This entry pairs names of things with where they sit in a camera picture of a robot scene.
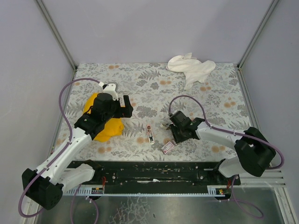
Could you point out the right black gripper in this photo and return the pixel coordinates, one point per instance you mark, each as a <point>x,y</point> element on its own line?
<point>174,134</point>

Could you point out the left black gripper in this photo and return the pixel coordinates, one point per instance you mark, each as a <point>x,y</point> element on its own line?
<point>126,106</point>

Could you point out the beige stapler magazine part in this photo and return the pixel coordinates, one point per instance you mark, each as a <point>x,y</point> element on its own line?
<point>165,126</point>

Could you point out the white red staple box sleeve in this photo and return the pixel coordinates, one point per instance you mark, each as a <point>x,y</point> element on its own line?
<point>168,147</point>

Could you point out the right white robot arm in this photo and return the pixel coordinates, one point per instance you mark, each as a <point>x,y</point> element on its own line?
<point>253,153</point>

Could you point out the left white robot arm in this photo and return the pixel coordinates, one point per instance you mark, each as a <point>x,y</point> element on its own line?
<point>46,184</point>

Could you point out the yellow folded cloth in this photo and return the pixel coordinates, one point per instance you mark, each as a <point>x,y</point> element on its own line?
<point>113,127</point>

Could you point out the floral table mat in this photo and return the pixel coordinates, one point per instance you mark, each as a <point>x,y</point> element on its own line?
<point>155,91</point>

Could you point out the white crumpled cloth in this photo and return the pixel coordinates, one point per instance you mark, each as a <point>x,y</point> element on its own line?
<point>193,69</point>

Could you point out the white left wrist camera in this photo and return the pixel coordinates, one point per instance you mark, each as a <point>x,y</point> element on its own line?
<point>110,88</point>

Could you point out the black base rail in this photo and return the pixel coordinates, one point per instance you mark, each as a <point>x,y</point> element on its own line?
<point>160,177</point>

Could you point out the left aluminium frame post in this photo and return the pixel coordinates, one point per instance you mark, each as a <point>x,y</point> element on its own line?
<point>53,28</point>

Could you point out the aluminium frame post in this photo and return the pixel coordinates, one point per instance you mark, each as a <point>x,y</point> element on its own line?
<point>273,5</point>
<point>53,28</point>

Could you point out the right aluminium frame post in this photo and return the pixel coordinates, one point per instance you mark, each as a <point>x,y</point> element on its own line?
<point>273,5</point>

